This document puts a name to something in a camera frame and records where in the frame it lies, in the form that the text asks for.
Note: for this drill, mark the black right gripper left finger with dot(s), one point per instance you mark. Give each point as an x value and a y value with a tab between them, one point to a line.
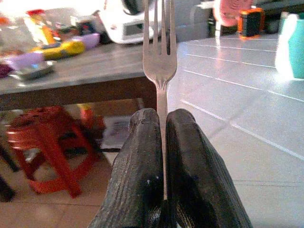
137	166

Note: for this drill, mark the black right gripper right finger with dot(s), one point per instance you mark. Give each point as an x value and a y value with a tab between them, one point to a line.
197	171

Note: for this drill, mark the silver metal fork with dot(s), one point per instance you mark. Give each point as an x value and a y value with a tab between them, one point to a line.
160	64

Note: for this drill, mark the printed paper sheet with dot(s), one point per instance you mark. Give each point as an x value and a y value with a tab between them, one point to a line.
116	133

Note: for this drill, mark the red plastic stool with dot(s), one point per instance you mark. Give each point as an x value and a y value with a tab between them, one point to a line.
47	142

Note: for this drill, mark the dark furniture leg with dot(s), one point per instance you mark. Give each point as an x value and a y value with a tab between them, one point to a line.
6	180

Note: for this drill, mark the small purple plastic bowl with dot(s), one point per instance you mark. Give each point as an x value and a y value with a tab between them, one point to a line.
89	40

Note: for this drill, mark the white kitchen machine with steel jug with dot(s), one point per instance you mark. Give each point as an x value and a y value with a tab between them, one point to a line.
126	28

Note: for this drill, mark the shallow steel plate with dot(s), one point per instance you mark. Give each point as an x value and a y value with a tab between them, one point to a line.
33	71

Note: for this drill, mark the large purple plastic bowl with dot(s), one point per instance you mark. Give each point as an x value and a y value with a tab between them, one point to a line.
23	60

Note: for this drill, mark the orange and black box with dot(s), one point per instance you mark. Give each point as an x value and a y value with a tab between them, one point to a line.
250	22

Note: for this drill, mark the orange bottle with white cap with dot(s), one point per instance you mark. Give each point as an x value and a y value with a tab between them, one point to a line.
48	35

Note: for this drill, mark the pink round object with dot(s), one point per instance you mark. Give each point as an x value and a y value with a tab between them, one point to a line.
226	14

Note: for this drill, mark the teal plastic container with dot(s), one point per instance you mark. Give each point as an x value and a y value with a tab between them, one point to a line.
295	45

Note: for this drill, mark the dark red cloth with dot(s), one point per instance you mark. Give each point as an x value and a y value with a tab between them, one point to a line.
4	70

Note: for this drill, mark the tall yellow food bag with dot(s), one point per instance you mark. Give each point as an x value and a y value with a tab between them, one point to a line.
33	26

